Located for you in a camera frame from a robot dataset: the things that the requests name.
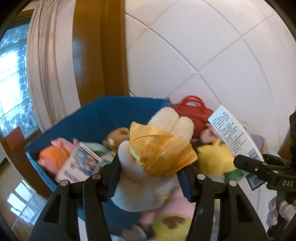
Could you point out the brown dog plush striped shirt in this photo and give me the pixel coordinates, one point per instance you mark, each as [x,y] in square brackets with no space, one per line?
[259,142]

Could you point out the brown plush toy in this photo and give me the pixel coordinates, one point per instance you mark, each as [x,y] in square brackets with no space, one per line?
[116,136]

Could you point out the yellow mouse plush toy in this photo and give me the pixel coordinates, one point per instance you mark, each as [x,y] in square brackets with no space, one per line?
[215,160]

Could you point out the pink pig plush toy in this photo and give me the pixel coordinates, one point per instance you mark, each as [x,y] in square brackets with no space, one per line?
[208,136]

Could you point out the colourful picture box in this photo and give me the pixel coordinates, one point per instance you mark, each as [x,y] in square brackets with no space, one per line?
[81,164]

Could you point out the green and white wipes pack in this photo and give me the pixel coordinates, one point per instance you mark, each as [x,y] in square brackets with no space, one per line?
[99,148]

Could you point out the green plush toy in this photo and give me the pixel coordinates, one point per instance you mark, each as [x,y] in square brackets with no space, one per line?
[233,176]

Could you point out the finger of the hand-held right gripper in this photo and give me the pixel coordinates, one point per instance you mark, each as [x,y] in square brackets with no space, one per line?
[252,165]
[277,161]

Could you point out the white curtain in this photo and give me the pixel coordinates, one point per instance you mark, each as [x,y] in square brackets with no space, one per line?
[50,69]

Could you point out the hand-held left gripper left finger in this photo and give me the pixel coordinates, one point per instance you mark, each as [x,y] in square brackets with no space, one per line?
[111,183]

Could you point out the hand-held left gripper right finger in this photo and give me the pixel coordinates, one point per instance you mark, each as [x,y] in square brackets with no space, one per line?
[186,187]

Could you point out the person's right hand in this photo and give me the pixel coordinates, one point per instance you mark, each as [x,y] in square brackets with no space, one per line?
[272,213]

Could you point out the pink and orange plush toy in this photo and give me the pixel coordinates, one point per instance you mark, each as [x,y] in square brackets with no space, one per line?
[53,155]

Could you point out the pink star plush green shorts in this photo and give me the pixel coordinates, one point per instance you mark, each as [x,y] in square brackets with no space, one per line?
[171,213]

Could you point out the window with patterned glass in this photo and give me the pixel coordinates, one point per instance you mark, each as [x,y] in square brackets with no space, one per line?
[13,81]

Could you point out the blue plastic crate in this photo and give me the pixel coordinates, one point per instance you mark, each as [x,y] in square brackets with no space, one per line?
[97,115]

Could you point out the white and green box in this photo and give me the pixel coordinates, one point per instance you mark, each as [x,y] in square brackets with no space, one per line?
[233,132]

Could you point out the red toy suitcase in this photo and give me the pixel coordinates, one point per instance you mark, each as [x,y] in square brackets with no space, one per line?
[196,120]

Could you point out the brown wooden post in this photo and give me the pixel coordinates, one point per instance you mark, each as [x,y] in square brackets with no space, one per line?
[97,58]

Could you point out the cream plush with yellow cloth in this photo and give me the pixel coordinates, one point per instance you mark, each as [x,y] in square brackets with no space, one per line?
[159,150]

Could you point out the light blue floral bed sheet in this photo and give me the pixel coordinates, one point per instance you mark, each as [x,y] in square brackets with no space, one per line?
[254,213]

